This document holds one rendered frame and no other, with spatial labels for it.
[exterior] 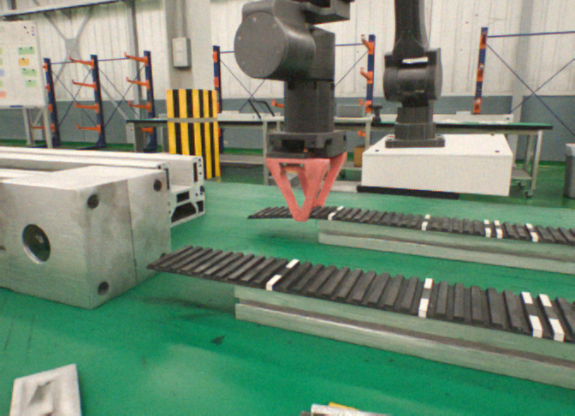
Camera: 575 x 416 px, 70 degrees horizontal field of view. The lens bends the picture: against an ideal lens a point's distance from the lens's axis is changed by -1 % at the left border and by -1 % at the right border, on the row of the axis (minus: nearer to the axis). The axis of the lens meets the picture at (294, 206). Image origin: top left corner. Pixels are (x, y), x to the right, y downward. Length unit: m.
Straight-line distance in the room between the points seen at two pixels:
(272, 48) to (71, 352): 0.28
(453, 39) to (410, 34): 7.17
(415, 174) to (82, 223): 0.63
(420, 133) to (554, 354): 0.66
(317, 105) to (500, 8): 7.69
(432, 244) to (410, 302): 0.20
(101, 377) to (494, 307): 0.23
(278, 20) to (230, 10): 9.06
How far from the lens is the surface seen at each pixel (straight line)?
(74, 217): 0.34
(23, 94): 6.14
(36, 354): 0.32
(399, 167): 0.82
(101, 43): 11.64
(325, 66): 0.46
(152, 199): 0.39
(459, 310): 0.27
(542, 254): 0.46
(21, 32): 6.15
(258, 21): 0.40
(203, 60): 3.83
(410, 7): 0.85
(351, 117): 3.38
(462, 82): 7.94
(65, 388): 0.26
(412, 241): 0.46
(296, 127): 0.45
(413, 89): 0.86
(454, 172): 0.82
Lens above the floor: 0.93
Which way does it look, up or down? 13 degrees down
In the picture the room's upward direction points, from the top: straight up
